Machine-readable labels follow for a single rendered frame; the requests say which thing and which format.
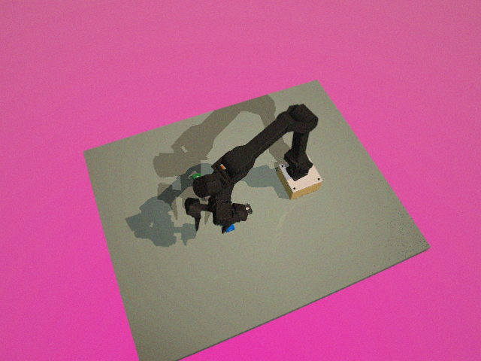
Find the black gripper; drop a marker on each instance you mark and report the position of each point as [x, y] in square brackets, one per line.
[193, 208]

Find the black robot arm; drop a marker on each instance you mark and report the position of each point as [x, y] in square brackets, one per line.
[241, 159]

